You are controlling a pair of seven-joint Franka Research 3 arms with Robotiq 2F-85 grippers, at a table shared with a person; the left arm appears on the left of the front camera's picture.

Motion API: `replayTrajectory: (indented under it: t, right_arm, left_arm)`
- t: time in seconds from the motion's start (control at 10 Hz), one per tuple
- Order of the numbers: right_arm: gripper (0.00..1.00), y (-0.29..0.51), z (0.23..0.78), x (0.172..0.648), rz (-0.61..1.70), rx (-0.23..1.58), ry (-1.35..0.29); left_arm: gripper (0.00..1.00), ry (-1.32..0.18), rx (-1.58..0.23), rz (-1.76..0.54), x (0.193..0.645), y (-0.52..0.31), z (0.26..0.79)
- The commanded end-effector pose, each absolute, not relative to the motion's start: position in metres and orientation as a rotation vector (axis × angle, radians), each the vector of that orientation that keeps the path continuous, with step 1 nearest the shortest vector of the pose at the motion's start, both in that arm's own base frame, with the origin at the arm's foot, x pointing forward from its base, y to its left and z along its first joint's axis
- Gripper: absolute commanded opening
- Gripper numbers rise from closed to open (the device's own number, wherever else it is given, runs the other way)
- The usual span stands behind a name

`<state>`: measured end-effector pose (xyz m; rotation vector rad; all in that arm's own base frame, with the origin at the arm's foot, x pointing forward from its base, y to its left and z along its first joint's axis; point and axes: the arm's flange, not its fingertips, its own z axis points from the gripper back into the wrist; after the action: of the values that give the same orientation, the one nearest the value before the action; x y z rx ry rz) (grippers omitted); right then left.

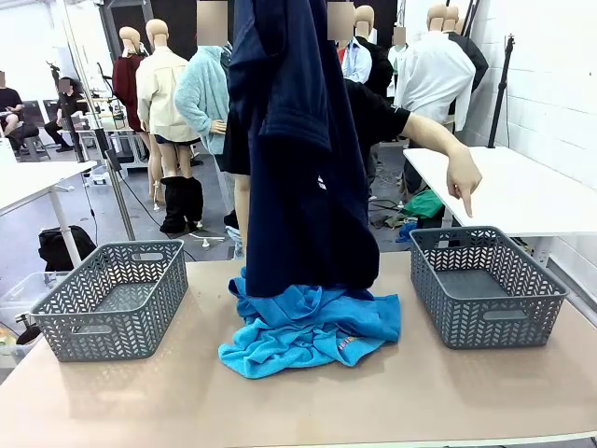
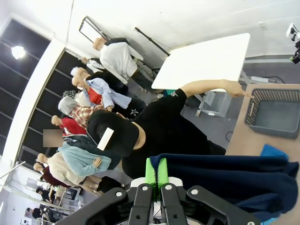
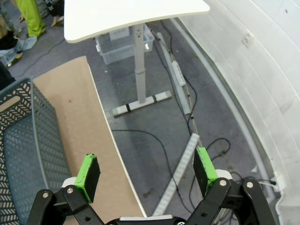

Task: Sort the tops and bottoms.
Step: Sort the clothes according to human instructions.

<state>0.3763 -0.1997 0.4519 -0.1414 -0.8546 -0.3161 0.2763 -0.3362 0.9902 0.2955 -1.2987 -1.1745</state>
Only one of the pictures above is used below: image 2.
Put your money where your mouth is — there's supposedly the person's left hand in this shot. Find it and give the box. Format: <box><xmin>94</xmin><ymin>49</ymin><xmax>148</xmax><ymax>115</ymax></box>
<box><xmin>226</xmin><ymin>81</ymin><xmax>256</xmax><ymax>98</ymax></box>

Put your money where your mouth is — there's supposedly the round ceiling lamp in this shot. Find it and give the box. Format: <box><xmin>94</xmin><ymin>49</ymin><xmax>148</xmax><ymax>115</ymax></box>
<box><xmin>11</xmin><ymin>45</ymin><xmax>26</xmax><ymax>60</ymax></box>

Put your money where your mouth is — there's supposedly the black metal frame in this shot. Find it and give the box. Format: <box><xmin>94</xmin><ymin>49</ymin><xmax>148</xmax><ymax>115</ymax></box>
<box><xmin>79</xmin><ymin>15</ymin><xmax>112</xmax><ymax>45</ymax></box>

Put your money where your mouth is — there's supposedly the mannequin in black jacket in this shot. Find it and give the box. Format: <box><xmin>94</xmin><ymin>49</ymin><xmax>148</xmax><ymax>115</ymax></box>
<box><xmin>79</xmin><ymin>69</ymin><xmax>132</xmax><ymax>92</ymax></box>

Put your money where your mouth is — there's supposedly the black cap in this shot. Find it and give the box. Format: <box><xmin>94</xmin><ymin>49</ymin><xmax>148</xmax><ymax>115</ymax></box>
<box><xmin>87</xmin><ymin>110</ymin><xmax>139</xmax><ymax>158</ymax></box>

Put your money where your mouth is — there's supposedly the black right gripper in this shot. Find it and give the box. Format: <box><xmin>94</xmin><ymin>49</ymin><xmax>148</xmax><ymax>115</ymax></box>
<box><xmin>291</xmin><ymin>40</ymin><xmax>300</xmax><ymax>64</ymax></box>

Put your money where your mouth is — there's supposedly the black tripod stand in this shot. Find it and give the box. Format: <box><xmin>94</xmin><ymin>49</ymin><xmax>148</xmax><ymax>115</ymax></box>
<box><xmin>134</xmin><ymin>27</ymin><xmax>171</xmax><ymax>57</ymax></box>

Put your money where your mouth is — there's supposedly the white side table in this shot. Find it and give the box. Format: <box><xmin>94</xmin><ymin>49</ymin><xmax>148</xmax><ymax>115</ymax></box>
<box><xmin>151</xmin><ymin>32</ymin><xmax>251</xmax><ymax>118</ymax></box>

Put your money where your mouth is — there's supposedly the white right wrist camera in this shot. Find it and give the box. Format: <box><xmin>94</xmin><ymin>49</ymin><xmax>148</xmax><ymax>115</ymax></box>
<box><xmin>285</xmin><ymin>22</ymin><xmax>300</xmax><ymax>43</ymax></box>

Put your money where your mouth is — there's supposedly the small distant mannequin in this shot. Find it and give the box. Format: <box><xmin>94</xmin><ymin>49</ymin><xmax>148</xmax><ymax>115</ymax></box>
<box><xmin>81</xmin><ymin>57</ymin><xmax>106</xmax><ymax>74</ymax></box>

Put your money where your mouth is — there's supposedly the grey perforated plastic basket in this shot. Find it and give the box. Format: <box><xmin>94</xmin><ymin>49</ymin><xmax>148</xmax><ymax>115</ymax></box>
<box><xmin>244</xmin><ymin>88</ymin><xmax>300</xmax><ymax>140</ymax></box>

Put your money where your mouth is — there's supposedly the bystander in black top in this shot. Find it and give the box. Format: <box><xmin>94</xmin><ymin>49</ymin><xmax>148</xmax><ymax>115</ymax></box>
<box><xmin>35</xmin><ymin>187</ymin><xmax>56</xmax><ymax>207</ymax></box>

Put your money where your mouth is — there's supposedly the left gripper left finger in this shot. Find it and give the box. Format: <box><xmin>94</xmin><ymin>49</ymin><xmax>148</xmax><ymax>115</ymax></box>
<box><xmin>56</xmin><ymin>158</ymin><xmax>157</xmax><ymax>225</ymax></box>

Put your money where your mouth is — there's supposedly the mannequin in cream jacket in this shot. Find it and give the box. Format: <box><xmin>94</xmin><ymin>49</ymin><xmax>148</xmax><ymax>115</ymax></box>
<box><xmin>37</xmin><ymin>153</ymin><xmax>87</xmax><ymax>188</ymax></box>

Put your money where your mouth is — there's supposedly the person's left forearm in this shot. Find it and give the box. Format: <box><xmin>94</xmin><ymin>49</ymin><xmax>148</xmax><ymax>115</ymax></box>
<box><xmin>207</xmin><ymin>79</ymin><xmax>233</xmax><ymax>93</ymax></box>

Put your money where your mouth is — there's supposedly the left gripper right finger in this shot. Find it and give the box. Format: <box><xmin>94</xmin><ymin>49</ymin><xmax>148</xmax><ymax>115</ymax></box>
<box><xmin>157</xmin><ymin>158</ymin><xmax>261</xmax><ymax>225</ymax></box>

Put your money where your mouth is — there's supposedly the navy blue garment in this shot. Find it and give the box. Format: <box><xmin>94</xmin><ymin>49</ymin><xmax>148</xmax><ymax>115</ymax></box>
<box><xmin>149</xmin><ymin>153</ymin><xmax>300</xmax><ymax>221</ymax></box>

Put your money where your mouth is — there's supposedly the mannequin in light blue fleece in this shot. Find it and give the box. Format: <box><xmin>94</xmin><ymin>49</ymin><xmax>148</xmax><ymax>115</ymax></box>
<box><xmin>43</xmin><ymin>128</ymin><xmax>122</xmax><ymax>178</ymax></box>

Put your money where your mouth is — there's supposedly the mannequin with checkered hat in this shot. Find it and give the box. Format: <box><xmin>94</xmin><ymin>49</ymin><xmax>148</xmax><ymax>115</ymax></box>
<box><xmin>62</xmin><ymin>90</ymin><xmax>82</xmax><ymax>106</ymax></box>

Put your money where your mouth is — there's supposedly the person in black t-shirt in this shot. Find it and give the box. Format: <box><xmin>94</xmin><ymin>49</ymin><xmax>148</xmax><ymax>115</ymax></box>
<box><xmin>86</xmin><ymin>88</ymin><xmax>227</xmax><ymax>181</ymax></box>

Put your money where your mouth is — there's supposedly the mannequin in white shirt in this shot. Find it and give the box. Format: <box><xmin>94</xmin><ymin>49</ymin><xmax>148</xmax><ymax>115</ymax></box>
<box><xmin>92</xmin><ymin>37</ymin><xmax>144</xmax><ymax>85</ymax></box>

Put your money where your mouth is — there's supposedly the mannequin in maroon top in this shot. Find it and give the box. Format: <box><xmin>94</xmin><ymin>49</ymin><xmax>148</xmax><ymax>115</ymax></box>
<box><xmin>33</xmin><ymin>163</ymin><xmax>61</xmax><ymax>188</ymax></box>

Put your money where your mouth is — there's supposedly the bystander in black sweatshirt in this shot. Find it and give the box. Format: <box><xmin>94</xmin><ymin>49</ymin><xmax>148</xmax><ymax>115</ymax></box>
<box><xmin>26</xmin><ymin>207</ymin><xmax>47</xmax><ymax>221</ymax></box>

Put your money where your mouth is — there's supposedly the mannequin in red top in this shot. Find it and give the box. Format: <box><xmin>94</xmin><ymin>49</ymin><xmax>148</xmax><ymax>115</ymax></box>
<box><xmin>51</xmin><ymin>114</ymin><xmax>88</xmax><ymax>135</ymax></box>

